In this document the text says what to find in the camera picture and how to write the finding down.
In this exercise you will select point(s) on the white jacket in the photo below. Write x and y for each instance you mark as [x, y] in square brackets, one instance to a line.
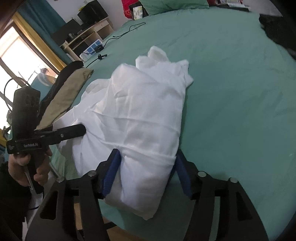
[138, 115]

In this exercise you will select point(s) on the white power strip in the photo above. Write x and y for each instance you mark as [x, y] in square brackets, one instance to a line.
[91, 49]

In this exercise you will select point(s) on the black folded cloth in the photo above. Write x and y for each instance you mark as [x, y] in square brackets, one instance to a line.
[69, 68]

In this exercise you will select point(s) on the pile of books and packets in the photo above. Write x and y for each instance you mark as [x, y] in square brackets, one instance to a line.
[233, 3]

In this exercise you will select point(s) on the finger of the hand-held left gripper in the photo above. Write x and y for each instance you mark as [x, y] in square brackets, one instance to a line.
[71, 131]

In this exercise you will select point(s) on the green pillow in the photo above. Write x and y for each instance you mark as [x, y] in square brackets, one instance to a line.
[173, 3]

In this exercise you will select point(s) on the white yellow tissue pack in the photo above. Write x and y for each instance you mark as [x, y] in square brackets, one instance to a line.
[138, 12]

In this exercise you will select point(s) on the person's left hand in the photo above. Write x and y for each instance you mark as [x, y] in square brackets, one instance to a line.
[18, 169]

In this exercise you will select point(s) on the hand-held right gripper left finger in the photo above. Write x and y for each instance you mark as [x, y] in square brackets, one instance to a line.
[111, 171]

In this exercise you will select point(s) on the yellow window frame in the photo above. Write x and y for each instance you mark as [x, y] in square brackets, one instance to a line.
[30, 32]

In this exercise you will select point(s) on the black clothes pile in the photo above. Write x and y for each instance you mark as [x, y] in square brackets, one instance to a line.
[272, 30]

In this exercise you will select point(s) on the light wooden desk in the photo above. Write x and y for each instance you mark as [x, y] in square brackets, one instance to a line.
[101, 25]

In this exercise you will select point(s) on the black monitor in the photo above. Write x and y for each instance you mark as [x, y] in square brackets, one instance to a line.
[92, 10]
[67, 32]

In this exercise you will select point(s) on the black plug adapter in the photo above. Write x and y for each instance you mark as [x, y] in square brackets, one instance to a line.
[100, 48]

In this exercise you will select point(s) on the teal curtain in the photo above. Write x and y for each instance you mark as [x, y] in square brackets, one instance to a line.
[46, 23]

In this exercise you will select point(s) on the person's left forearm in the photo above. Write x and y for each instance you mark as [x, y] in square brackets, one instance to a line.
[13, 204]

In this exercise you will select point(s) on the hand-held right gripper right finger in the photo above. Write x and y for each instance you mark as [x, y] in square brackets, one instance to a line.
[185, 176]

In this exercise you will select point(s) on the khaki folded pants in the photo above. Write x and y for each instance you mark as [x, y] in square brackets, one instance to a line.
[67, 92]

